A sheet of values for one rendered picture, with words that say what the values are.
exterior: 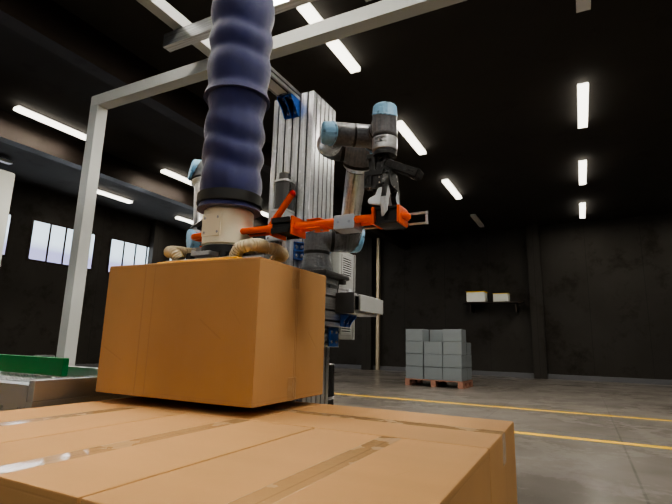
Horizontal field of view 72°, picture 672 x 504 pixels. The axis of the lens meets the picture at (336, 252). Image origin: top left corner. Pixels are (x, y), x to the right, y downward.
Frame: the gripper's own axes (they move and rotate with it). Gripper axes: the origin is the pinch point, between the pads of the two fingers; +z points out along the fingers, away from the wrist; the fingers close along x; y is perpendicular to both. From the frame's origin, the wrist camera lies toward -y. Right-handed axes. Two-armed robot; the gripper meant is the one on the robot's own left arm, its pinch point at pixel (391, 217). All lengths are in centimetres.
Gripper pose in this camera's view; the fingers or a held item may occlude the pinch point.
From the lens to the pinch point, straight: 135.2
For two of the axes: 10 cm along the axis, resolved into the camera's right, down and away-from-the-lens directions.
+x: -4.6, -1.8, -8.7
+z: -0.2, 9.8, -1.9
